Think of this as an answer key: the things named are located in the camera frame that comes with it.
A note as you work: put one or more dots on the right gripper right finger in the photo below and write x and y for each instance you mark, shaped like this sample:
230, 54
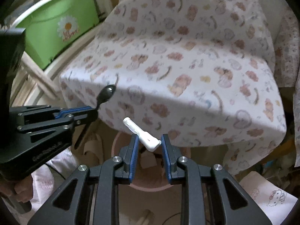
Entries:
209, 194

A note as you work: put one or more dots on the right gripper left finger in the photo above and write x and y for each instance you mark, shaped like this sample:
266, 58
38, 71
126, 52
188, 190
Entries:
90, 195

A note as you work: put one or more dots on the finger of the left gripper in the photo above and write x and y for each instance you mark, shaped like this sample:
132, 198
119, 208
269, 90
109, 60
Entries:
44, 131
41, 113

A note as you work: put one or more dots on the black plastic spoon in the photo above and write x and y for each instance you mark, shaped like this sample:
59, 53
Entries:
105, 94

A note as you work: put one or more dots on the white plastic applicator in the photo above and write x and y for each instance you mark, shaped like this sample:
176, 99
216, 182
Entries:
150, 142

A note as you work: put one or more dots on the colourful small carton box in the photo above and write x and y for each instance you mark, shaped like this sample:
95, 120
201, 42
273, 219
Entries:
147, 160

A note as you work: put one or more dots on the pink woven trash basket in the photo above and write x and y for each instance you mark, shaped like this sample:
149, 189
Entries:
150, 172

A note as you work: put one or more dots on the person's left hand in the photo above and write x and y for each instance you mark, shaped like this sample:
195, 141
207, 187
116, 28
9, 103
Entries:
22, 191

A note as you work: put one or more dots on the white shelf unit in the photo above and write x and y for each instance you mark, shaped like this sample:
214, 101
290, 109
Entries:
23, 86

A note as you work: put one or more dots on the wooden plank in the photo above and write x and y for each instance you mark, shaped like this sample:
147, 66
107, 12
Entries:
43, 81

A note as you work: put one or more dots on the hello kitty pink cloth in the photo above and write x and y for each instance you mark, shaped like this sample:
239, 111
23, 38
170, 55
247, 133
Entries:
273, 201

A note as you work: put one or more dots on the green plastic storage box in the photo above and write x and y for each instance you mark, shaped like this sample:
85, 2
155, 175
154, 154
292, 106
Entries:
52, 25

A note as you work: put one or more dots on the bear print chair cover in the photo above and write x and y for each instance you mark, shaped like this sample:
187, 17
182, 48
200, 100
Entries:
200, 71

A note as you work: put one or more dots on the pink print bed sheet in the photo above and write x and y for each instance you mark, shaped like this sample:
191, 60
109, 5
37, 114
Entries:
286, 71

